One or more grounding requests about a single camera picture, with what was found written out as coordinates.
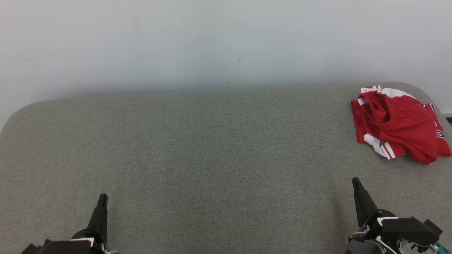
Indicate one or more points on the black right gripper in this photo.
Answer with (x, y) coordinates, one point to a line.
(406, 229)

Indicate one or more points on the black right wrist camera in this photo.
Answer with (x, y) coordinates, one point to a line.
(433, 227)

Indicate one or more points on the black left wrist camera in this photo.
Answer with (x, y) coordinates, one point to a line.
(33, 248)

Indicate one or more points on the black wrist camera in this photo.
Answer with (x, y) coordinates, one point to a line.
(33, 248)
(433, 227)

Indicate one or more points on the red Bulls jersey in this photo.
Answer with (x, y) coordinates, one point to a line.
(439, 134)

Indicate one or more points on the red shorts white stripe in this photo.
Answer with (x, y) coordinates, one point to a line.
(399, 123)

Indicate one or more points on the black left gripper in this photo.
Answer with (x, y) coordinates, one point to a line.
(77, 247)

